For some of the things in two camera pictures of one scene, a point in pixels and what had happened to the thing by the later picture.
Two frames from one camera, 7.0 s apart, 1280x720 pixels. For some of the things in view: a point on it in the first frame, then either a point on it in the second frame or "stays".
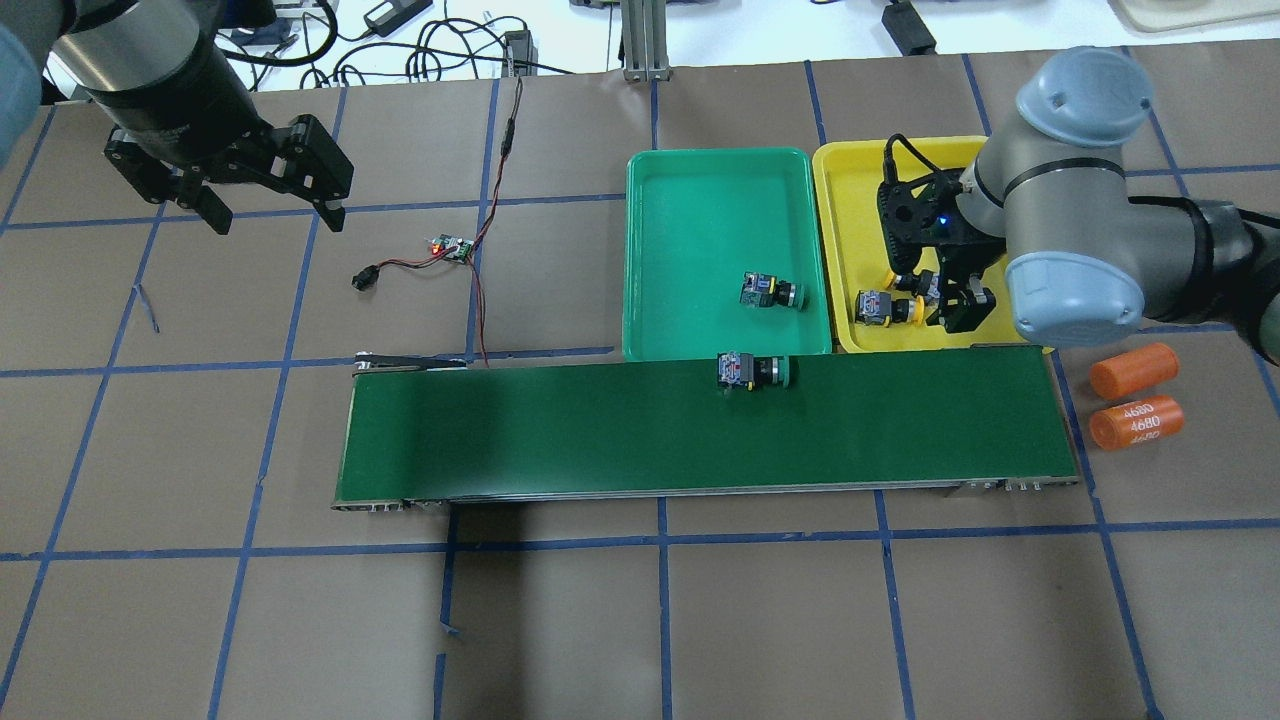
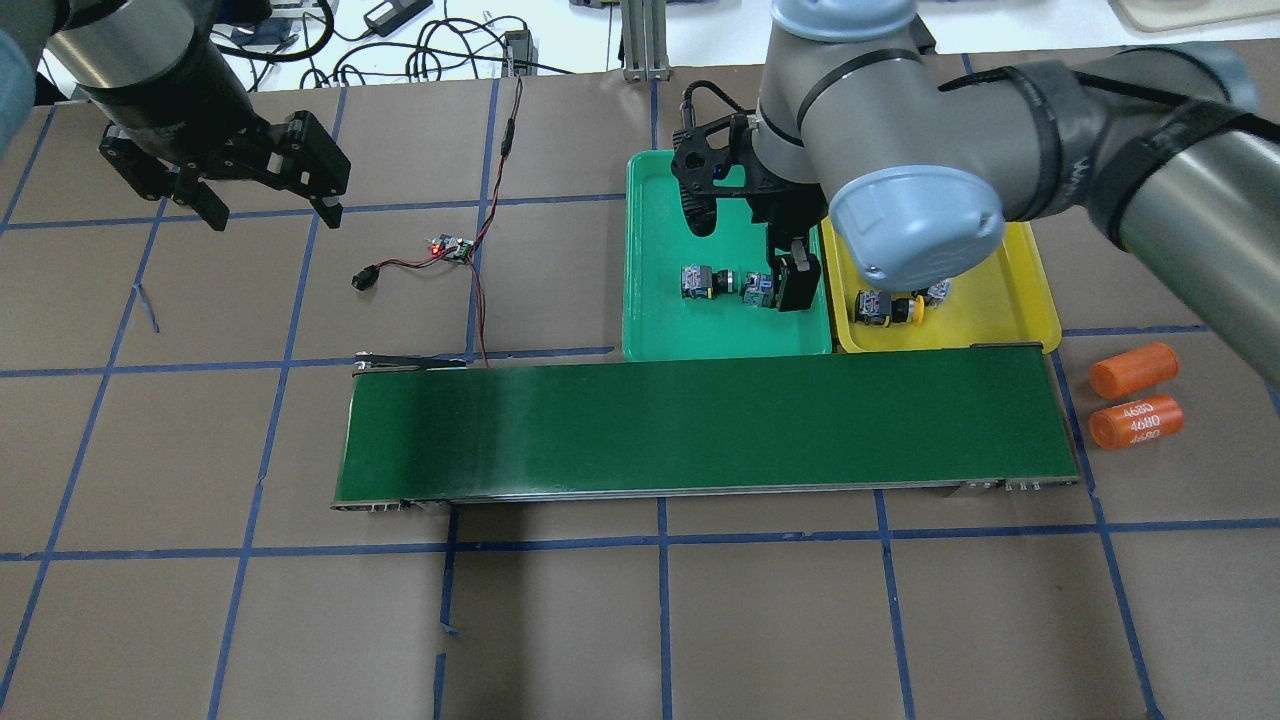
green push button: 749,370 → 700,282
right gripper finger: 962,308 → 797,277
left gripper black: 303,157 stays
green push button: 766,291 stays
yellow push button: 878,307 stays
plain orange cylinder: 1118,374 stays
